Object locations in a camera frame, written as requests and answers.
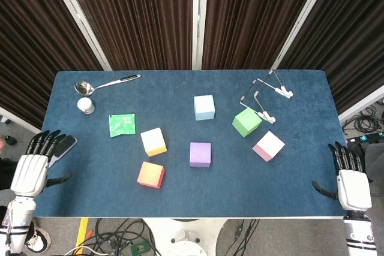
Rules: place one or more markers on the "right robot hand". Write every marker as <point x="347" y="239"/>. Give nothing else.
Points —
<point x="354" y="187"/>

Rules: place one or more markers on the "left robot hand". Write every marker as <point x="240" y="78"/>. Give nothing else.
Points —
<point x="28" y="172"/>

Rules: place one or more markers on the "pink cube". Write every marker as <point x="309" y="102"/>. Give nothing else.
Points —
<point x="268" y="146"/>

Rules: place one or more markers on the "green cube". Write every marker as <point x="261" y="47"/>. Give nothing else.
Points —
<point x="247" y="122"/>

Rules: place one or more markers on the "yellow cube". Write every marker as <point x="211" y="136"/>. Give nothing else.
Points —
<point x="153" y="142"/>

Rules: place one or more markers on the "light blue cube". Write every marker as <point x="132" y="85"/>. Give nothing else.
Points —
<point x="204" y="107"/>

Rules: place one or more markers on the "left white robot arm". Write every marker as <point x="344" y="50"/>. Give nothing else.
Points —
<point x="18" y="223"/>

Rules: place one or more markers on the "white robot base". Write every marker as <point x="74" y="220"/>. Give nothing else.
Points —
<point x="186" y="238"/>

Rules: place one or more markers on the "red cube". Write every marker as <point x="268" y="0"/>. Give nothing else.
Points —
<point x="151" y="175"/>

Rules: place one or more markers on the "purple cube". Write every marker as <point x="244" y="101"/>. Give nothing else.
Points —
<point x="200" y="154"/>

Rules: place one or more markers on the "black hair brush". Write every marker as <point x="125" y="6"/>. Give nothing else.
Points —
<point x="67" y="145"/>

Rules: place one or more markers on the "white sneaker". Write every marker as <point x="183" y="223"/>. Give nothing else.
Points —
<point x="39" y="238"/>

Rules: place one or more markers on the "yellow floor tape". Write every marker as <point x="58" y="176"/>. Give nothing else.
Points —
<point x="82" y="232"/>

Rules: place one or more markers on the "small white jar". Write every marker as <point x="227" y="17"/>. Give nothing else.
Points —
<point x="85" y="106"/>

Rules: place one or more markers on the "metal ladle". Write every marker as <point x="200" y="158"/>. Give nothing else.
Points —
<point x="84" y="87"/>

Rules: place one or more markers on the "green foil packet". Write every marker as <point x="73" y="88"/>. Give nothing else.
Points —
<point x="122" y="125"/>

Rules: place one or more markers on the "brown curtain panel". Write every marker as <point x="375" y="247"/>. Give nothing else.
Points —
<point x="135" y="13"/>
<point x="255" y="13"/>
<point x="354" y="43"/>
<point x="24" y="43"/>

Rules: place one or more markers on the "green electronics box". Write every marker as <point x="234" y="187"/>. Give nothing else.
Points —
<point x="139" y="249"/>

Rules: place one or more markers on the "blue table mat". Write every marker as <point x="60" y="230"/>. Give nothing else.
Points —
<point x="180" y="196"/>

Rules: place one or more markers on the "white partition post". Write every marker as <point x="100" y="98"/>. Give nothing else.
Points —
<point x="360" y="103"/>
<point x="303" y="16"/>
<point x="78" y="16"/>
<point x="18" y="119"/>
<point x="199" y="13"/>

